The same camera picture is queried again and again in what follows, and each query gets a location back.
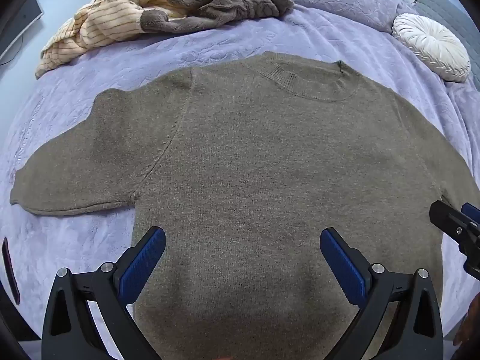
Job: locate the brown fleece garment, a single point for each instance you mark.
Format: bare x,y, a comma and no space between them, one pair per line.
225,3

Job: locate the white round pleated cushion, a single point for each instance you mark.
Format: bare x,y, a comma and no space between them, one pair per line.
427,43

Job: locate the grey flat monitor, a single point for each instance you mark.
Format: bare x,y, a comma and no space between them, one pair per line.
26,11

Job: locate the lavender embossed blanket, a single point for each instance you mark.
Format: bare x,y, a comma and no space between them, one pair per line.
225,45

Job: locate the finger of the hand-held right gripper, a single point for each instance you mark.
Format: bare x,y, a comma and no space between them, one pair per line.
471,213
446,221

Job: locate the grey quilted headboard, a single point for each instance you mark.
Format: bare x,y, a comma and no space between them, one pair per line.
450,15

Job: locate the person's right hand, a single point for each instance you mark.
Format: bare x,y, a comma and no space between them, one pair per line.
468,322

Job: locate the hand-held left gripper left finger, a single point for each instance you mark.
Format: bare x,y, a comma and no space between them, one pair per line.
144,262

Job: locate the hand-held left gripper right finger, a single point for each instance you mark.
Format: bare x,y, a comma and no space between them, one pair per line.
343,266

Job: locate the dark red smartphone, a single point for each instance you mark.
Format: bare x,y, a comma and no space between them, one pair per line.
10,270

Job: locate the cream striped garment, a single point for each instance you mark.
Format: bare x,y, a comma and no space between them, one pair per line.
108,22

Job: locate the olive brown knit sweater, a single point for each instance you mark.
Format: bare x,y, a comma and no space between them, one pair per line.
243,176

